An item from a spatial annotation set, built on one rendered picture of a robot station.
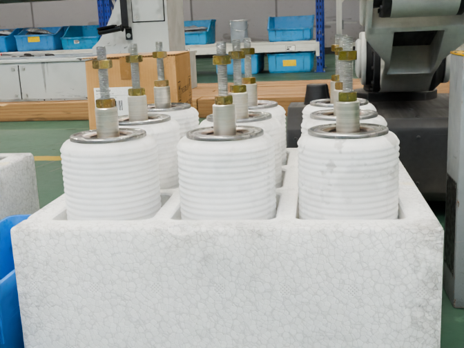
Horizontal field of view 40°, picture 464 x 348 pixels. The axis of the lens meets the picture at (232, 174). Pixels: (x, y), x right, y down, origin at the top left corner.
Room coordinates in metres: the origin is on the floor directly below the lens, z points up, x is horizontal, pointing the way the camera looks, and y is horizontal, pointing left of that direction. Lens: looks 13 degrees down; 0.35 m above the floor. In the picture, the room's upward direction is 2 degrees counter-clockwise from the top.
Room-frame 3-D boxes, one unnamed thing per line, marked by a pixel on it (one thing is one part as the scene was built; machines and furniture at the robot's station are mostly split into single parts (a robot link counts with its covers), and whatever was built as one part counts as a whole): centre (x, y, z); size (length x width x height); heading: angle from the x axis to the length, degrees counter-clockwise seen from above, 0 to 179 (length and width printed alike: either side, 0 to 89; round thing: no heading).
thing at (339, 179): (0.60, -0.11, 0.16); 0.10 x 0.10 x 0.18
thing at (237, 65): (0.73, -0.01, 0.30); 0.01 x 0.01 x 0.08
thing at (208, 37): (5.71, 0.31, 0.36); 0.50 x 0.38 x 0.21; 172
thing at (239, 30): (5.57, -0.11, 0.35); 0.16 x 0.15 x 0.19; 80
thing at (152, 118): (0.75, 0.11, 0.25); 0.08 x 0.08 x 0.01
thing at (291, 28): (5.57, -0.56, 0.36); 0.50 x 0.38 x 0.21; 170
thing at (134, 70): (0.75, 0.11, 0.30); 0.01 x 0.01 x 0.08
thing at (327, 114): (0.71, -0.13, 0.25); 0.08 x 0.08 x 0.01
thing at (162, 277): (0.73, -0.01, 0.09); 0.39 x 0.39 x 0.18; 82
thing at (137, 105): (0.75, 0.11, 0.26); 0.02 x 0.02 x 0.03
